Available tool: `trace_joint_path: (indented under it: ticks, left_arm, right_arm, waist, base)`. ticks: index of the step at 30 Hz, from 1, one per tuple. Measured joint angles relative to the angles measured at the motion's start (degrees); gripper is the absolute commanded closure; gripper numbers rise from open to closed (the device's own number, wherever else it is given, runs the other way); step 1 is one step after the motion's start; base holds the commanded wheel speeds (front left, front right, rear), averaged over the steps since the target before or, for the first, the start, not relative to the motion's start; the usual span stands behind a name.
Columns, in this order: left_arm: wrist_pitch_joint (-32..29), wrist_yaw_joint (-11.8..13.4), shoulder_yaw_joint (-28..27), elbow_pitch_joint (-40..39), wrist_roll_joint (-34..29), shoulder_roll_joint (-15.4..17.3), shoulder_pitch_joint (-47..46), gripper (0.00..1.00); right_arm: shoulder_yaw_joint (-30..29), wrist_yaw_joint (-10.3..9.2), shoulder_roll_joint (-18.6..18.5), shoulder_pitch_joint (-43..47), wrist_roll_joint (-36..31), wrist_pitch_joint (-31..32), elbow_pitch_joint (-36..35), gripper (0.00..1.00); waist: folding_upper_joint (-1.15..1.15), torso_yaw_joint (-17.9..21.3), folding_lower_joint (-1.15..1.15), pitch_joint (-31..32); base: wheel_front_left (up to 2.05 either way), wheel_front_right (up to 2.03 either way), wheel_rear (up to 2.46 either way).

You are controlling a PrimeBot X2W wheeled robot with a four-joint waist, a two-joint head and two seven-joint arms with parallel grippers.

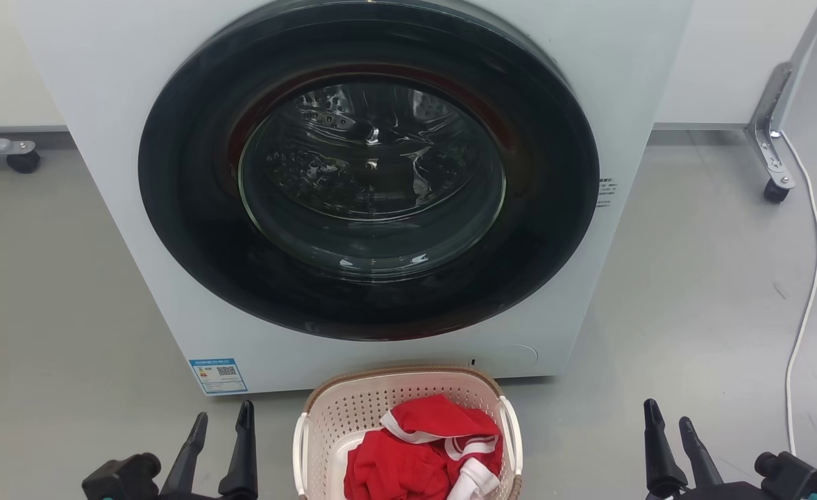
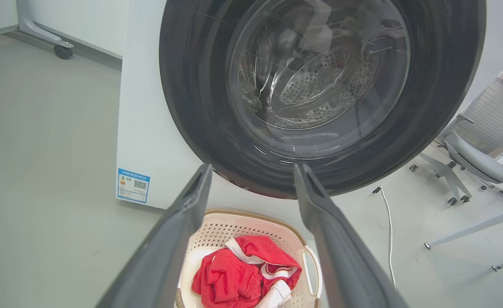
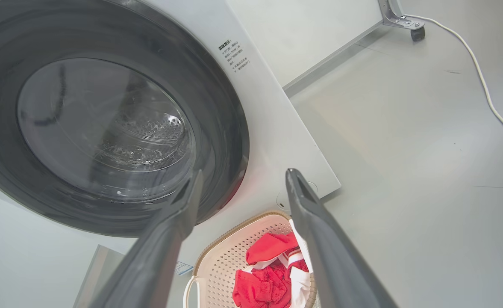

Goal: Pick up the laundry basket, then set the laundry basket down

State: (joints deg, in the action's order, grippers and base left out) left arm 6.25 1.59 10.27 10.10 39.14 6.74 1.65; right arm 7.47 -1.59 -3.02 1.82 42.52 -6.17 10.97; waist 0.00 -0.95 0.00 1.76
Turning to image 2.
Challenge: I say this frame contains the cream perforated laundry basket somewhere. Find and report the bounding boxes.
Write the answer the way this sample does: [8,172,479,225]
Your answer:
[175,208,323,308]

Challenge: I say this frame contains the grey caster leg stand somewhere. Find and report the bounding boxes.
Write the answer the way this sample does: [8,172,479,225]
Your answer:
[15,0,75,60]

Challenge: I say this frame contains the red and white garment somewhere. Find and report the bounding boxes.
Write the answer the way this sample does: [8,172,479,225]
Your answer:
[191,235,302,308]

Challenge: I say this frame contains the white washing machine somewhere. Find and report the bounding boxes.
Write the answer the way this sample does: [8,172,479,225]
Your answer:
[116,0,503,223]

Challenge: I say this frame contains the white table leg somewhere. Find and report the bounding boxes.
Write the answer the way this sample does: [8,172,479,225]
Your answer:
[424,203,503,272]

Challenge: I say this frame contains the white power cable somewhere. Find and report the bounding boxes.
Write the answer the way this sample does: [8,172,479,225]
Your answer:
[372,185,397,288]

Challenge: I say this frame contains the blue energy label sticker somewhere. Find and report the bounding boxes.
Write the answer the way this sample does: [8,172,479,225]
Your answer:
[116,168,150,204]

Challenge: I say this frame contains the dark round washing machine door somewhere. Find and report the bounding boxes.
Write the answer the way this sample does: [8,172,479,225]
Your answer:
[159,0,487,199]

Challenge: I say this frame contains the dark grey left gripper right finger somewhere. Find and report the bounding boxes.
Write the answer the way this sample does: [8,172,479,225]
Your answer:
[293,163,410,308]

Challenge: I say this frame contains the grey office chair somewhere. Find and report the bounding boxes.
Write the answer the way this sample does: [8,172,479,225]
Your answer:
[409,65,503,206]

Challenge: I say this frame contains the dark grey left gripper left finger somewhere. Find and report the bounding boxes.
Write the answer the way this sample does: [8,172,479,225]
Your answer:
[95,163,213,308]

